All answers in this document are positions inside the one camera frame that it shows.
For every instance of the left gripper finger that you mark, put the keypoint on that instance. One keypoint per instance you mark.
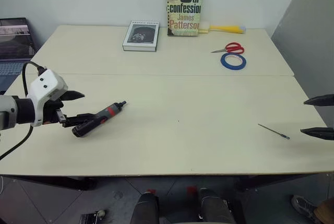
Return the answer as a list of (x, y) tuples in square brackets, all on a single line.
[(78, 118), (74, 95)]

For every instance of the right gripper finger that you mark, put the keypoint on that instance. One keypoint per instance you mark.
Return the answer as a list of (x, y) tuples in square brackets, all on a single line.
[(319, 132), (321, 100)]

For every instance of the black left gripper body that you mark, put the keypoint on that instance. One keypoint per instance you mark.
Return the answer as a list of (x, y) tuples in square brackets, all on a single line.
[(50, 113)]

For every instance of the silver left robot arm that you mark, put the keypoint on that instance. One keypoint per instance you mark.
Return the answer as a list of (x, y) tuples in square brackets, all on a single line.
[(10, 111)]

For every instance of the red black electric screwdriver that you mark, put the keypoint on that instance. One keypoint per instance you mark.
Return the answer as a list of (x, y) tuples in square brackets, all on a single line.
[(104, 114)]

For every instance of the thin metal rod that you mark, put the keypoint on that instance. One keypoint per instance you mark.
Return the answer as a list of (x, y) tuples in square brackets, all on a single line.
[(274, 131)]

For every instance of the grey partition panel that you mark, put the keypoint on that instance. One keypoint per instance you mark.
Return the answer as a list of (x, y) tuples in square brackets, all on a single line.
[(305, 38)]

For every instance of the grey sneaker of bystander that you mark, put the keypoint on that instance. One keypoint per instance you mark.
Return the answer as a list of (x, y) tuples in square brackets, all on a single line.
[(302, 205)]

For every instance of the open laptop computer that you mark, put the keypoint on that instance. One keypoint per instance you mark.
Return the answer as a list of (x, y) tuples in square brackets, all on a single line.
[(13, 46)]

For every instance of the brown trouser leg of bystander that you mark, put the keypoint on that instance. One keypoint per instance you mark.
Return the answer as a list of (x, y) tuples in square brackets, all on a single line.
[(324, 212)]

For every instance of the grey book with photo cover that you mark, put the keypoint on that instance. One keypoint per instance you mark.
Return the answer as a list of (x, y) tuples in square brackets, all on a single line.
[(141, 34)]

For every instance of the small black floor device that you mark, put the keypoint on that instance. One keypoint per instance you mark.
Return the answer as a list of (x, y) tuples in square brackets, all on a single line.
[(91, 217)]

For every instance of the blue tape roll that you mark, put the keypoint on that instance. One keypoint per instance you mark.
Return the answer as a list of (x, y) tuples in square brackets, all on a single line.
[(224, 63)]

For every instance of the dark rounded robot leg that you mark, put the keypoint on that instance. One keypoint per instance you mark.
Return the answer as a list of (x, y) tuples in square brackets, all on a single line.
[(214, 205), (144, 208)]

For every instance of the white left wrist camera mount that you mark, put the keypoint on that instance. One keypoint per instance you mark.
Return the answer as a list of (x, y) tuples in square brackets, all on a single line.
[(48, 81)]

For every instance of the black table frame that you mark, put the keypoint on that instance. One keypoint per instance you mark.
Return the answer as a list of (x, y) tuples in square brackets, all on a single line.
[(65, 182)]

